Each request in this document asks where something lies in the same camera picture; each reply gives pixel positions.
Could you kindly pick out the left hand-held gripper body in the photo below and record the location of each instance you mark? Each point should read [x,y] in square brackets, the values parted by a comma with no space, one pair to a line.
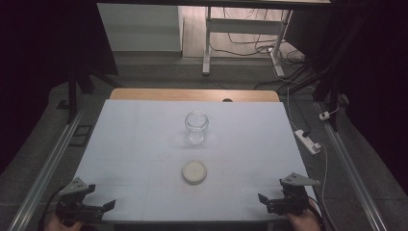
[72,208]

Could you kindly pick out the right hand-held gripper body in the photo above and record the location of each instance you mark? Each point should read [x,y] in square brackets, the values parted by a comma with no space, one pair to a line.
[292,203]

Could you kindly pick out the cream round jar lid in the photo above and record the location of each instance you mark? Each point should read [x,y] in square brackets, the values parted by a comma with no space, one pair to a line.
[194,172]

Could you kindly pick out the clear glass jar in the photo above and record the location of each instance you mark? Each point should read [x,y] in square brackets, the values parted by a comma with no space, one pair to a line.
[196,128]

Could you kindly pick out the person's right hand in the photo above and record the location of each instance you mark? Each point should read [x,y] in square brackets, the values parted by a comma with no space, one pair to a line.
[304,221]

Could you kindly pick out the person's left hand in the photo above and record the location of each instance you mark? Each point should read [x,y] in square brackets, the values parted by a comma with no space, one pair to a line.
[59,226]

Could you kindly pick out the white power strip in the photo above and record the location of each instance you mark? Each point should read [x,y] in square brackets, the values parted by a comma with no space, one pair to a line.
[307,141]

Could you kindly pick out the white table cover board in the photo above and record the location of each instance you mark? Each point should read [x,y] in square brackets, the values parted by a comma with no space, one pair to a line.
[144,144]

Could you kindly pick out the small white adapter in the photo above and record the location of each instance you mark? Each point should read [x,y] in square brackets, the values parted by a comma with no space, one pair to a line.
[324,115]

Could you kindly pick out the black metal stand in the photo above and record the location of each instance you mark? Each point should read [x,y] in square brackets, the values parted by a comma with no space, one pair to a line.
[72,93]
[330,93]

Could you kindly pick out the wooden table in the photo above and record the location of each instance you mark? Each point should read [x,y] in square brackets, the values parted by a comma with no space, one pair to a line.
[179,95]

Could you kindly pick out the dark curtain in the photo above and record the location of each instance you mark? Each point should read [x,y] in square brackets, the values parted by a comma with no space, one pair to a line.
[38,64]
[378,80]

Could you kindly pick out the white-legged desk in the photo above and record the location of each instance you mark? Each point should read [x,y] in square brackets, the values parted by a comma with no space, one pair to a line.
[243,26]

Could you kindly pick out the aluminium rail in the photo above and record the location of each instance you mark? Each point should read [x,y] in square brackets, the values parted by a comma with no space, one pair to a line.
[48,166]
[352,173]

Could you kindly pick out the black rectangular floor frame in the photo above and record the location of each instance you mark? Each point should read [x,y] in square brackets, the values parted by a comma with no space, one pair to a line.
[81,135]

